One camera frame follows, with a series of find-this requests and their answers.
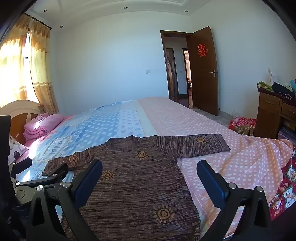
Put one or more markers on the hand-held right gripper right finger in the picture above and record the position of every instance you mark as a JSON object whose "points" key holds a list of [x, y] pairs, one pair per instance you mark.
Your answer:
{"points": [[211, 183]]}

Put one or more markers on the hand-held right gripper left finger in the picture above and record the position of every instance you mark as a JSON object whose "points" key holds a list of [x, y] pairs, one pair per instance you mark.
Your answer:
{"points": [[89, 183]]}

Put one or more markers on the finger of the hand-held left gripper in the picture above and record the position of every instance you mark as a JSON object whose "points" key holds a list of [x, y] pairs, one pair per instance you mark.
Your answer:
{"points": [[20, 166], [54, 172]]}

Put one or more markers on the brown knitted sweater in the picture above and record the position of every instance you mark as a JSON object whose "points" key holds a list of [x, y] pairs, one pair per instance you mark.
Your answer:
{"points": [[138, 185]]}

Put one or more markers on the white printed pillow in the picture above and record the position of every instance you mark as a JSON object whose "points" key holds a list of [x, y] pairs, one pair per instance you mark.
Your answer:
{"points": [[17, 148]]}

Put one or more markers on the blue and pink dotted bedsheet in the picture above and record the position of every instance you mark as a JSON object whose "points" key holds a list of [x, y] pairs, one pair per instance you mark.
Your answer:
{"points": [[231, 162]]}

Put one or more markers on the pink folded blanket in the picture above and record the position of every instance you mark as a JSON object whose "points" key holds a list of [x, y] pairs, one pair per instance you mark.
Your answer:
{"points": [[44, 125]]}

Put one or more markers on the wooden headboard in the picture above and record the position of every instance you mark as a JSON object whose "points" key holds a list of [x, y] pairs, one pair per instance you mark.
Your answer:
{"points": [[20, 109]]}

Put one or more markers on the red checked cloth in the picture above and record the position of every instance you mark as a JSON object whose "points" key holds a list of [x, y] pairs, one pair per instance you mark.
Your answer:
{"points": [[242, 124]]}

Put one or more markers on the red printed blanket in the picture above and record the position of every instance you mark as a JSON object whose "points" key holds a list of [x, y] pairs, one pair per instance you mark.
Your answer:
{"points": [[285, 192]]}

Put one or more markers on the brown wooden desk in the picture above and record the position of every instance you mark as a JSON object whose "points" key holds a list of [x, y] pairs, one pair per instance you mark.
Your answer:
{"points": [[268, 115]]}

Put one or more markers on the brown wooden door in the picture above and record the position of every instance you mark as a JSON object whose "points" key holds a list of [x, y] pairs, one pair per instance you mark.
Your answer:
{"points": [[203, 92]]}

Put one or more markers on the yellow curtain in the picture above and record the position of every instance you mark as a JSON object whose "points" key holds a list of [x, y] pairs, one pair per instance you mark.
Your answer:
{"points": [[42, 74], [13, 69]]}

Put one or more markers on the green patterned cloth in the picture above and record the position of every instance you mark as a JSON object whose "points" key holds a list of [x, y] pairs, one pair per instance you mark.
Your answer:
{"points": [[263, 86]]}

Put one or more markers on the black cloth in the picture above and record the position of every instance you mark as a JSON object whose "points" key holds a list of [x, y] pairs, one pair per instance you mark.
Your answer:
{"points": [[281, 88]]}

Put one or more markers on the red paper door decoration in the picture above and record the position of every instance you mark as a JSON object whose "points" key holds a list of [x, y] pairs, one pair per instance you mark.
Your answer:
{"points": [[202, 49]]}

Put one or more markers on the black curtain rod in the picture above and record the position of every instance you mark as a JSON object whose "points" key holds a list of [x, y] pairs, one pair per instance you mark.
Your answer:
{"points": [[39, 21]]}

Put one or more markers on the white wall socket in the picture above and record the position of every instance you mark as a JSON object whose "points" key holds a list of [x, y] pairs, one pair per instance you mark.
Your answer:
{"points": [[271, 75]]}

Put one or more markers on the brown door frame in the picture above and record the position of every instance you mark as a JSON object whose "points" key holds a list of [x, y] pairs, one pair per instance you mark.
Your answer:
{"points": [[163, 69]]}

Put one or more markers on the white wall switch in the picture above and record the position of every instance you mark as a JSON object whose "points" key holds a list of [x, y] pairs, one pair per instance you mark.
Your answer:
{"points": [[148, 71]]}

